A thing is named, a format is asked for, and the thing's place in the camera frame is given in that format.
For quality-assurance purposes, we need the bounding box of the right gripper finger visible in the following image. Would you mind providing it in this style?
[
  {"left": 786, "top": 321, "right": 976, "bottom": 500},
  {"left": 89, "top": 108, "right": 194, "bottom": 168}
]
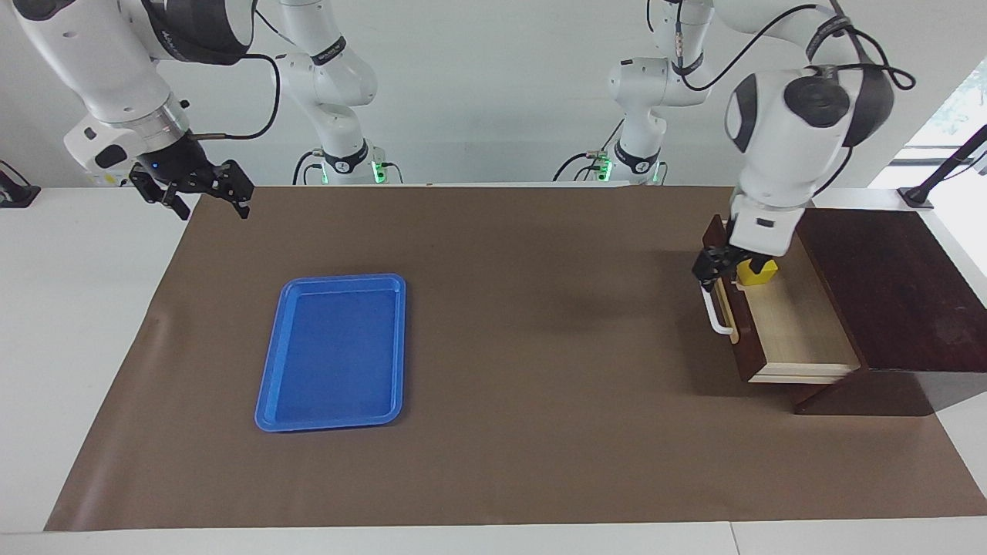
[
  {"left": 129, "top": 166, "right": 191, "bottom": 221},
  {"left": 210, "top": 160, "right": 255, "bottom": 220}
]

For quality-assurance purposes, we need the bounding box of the yellow cube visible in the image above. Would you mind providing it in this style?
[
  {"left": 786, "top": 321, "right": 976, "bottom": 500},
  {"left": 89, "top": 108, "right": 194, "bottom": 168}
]
[{"left": 735, "top": 261, "right": 780, "bottom": 288}]

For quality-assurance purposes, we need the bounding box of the white drawer handle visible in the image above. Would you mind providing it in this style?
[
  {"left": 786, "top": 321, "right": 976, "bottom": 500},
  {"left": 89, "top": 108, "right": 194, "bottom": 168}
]
[{"left": 698, "top": 281, "right": 737, "bottom": 338}]

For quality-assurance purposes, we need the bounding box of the wooden drawer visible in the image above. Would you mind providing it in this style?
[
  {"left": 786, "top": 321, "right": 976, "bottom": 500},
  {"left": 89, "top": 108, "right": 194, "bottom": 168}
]
[{"left": 703, "top": 214, "right": 863, "bottom": 385}]

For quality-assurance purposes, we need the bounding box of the dark wooden drawer cabinet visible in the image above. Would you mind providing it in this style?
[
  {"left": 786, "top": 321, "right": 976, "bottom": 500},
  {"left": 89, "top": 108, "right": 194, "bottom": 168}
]
[{"left": 794, "top": 207, "right": 987, "bottom": 417}]

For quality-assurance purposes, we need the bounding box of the black table clamp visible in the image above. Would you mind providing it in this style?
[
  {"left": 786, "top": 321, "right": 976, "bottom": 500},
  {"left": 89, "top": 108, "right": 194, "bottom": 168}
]
[{"left": 0, "top": 160, "right": 41, "bottom": 209}]

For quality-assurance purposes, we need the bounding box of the blue plastic tray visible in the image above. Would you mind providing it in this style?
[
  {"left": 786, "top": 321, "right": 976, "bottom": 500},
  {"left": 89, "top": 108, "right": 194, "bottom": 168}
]
[{"left": 254, "top": 274, "right": 407, "bottom": 433}]

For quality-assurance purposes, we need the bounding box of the brown table mat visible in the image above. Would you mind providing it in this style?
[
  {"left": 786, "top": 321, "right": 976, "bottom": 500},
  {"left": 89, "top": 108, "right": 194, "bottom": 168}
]
[{"left": 45, "top": 185, "right": 987, "bottom": 533}]

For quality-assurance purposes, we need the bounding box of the window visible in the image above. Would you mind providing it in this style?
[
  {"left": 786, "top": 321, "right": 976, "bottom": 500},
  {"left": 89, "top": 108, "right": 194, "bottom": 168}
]
[{"left": 906, "top": 60, "right": 987, "bottom": 167}]

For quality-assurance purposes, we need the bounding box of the black base cable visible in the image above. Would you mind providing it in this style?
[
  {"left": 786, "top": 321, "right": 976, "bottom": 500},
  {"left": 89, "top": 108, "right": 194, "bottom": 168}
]
[
  {"left": 291, "top": 149, "right": 328, "bottom": 186},
  {"left": 553, "top": 116, "right": 627, "bottom": 183}
]

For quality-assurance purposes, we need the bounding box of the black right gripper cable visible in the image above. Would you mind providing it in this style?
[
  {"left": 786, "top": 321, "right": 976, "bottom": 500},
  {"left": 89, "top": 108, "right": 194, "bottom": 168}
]
[{"left": 189, "top": 52, "right": 282, "bottom": 141}]

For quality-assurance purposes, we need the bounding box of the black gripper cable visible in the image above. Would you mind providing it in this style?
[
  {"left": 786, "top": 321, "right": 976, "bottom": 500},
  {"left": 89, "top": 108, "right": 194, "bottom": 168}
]
[
  {"left": 675, "top": 0, "right": 917, "bottom": 93},
  {"left": 189, "top": 52, "right": 282, "bottom": 141}
]

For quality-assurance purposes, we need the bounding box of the black camera stand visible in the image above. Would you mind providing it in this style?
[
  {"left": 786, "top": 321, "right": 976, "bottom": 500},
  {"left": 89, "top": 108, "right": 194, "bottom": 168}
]
[{"left": 898, "top": 123, "right": 987, "bottom": 210}]

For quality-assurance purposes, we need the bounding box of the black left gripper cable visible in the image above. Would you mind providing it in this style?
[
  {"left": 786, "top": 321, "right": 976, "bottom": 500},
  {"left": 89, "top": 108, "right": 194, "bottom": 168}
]
[{"left": 675, "top": 0, "right": 917, "bottom": 93}]

